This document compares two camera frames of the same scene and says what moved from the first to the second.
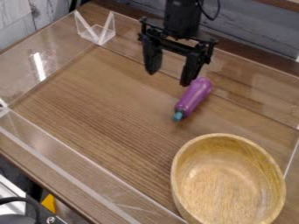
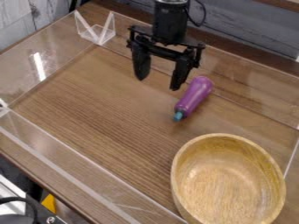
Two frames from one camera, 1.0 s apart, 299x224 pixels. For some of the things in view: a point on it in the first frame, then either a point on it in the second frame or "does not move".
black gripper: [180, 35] → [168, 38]
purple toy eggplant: [193, 97] does not move
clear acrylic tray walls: [85, 108] does not move
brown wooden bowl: [227, 181] does not move
